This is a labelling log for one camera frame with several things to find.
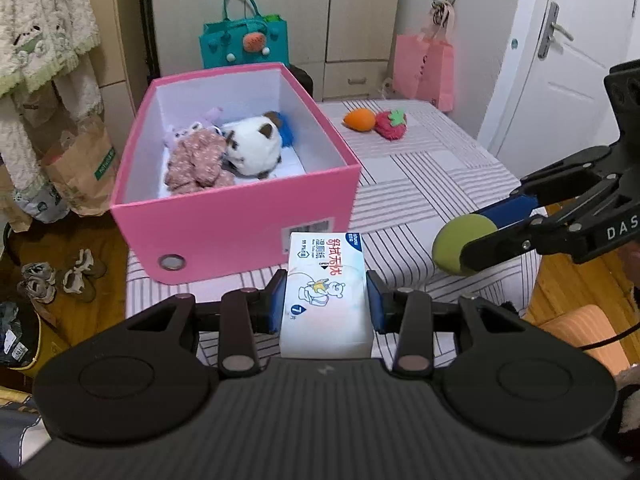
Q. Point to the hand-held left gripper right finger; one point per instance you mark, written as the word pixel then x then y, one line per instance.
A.
pixel 375 305

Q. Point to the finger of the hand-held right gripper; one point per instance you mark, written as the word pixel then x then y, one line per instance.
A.
pixel 515 210
pixel 500 250

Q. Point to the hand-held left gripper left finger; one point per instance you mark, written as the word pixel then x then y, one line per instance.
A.
pixel 275 305

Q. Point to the olive green plush ball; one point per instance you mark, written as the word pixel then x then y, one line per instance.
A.
pixel 452 245

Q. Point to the white tissue pack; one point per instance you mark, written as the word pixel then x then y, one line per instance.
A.
pixel 325 300

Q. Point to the pink storage box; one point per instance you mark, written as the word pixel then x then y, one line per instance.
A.
pixel 225 230

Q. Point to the white plush cat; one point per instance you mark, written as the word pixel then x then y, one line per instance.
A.
pixel 255 150

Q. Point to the pink floral cloth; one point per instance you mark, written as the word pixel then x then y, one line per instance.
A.
pixel 197 160

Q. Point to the white door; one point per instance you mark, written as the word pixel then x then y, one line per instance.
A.
pixel 575 100

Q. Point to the bed with striped sheet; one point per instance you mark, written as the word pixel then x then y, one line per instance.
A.
pixel 425 175

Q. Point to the orange stool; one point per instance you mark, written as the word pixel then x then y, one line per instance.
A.
pixel 590 325

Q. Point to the red plush strawberry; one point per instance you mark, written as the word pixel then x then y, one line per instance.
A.
pixel 390 127

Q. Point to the pink paper bag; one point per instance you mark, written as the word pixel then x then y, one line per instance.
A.
pixel 425 75

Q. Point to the blue plush toy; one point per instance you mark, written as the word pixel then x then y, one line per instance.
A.
pixel 287 132

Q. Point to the orange plush carrot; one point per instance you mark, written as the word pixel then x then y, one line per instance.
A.
pixel 360 120

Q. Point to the grey beige shoe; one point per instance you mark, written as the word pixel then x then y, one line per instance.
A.
pixel 82 275
pixel 37 282

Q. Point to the dark fuzzy cloth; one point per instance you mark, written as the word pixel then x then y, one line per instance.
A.
pixel 627 410

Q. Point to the black suitcase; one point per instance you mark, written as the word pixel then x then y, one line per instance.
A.
pixel 302 80

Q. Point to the yellow storage bin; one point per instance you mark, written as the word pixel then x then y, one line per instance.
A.
pixel 50 345

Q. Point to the brown paper bag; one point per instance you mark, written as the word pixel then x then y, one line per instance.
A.
pixel 85 170

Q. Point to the grey cloth bag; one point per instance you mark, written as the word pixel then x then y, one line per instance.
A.
pixel 42 205

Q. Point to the cream wardrobe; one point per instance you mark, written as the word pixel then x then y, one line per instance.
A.
pixel 350 10

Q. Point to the teal felt tote bag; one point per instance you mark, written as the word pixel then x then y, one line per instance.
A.
pixel 220 45

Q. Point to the grey blue cloth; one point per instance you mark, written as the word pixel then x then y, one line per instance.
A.
pixel 20 430

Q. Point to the black stand pole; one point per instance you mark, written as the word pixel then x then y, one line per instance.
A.
pixel 150 20

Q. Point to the cream fluffy hanging coat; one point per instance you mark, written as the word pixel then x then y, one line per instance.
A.
pixel 45 10

